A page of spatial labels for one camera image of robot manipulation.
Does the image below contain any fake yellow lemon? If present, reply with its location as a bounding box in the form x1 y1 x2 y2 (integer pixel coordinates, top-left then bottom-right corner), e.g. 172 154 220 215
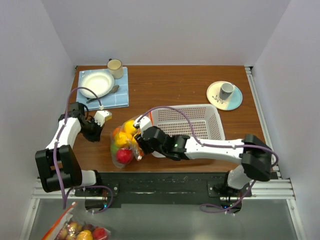
123 119 137 135

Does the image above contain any clear zip top bag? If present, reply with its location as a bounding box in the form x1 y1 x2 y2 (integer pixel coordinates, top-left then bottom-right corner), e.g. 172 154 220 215
110 116 145 168

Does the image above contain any fake yellow pepper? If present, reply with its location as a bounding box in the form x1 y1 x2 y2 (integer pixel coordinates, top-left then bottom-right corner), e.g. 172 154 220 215
113 131 133 148

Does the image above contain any fake red apple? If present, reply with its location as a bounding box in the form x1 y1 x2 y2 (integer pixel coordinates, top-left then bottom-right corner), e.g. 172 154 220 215
115 148 134 165

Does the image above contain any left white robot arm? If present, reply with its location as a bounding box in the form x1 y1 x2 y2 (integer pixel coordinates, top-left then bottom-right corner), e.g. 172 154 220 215
35 102 112 196

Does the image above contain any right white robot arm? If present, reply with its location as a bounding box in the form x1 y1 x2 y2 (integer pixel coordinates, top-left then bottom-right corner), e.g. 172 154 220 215
134 126 275 197

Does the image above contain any blue checked cloth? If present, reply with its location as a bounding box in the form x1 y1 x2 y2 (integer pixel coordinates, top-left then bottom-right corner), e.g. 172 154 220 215
76 67 129 111

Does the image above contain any white bowl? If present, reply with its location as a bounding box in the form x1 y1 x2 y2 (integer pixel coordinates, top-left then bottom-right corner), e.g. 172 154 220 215
78 72 115 99

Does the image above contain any metal spoon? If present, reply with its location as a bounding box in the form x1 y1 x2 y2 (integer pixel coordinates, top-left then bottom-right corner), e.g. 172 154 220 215
86 85 120 104

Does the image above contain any white perforated plastic basket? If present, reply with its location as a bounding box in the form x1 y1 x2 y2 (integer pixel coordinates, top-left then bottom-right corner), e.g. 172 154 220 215
147 103 226 159

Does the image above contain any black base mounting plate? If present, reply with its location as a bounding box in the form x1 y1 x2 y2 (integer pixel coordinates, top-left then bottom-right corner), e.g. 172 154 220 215
74 172 250 209

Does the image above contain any beige enamel mug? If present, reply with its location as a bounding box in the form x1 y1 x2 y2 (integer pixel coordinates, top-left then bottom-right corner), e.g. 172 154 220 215
107 58 124 79

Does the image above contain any grey cup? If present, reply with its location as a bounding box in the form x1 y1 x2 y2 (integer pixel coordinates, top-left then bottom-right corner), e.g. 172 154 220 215
219 82 235 100

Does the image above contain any pink and blue plate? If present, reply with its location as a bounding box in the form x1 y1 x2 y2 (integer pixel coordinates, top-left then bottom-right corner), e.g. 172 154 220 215
206 81 243 111

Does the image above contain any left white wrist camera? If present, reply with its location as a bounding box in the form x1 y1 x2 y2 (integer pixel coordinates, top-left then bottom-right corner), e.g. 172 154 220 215
93 110 112 127

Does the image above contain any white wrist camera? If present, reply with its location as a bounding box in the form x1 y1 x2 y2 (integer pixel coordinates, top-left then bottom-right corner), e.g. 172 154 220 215
133 115 153 134
93 110 112 127

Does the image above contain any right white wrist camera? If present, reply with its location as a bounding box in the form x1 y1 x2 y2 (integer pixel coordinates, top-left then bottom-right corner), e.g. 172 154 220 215
133 115 153 134

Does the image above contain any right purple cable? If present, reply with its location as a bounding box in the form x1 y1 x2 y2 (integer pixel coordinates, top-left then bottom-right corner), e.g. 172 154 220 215
136 106 280 214

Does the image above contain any purple cable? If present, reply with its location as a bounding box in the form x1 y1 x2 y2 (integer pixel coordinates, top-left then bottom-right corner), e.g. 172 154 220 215
136 106 280 214
53 86 105 210

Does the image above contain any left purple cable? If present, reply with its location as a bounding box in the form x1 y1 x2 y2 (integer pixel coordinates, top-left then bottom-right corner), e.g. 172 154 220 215
53 86 105 210

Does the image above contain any aluminium frame rail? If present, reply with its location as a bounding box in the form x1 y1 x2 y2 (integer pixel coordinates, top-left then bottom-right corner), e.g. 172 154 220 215
32 66 307 240

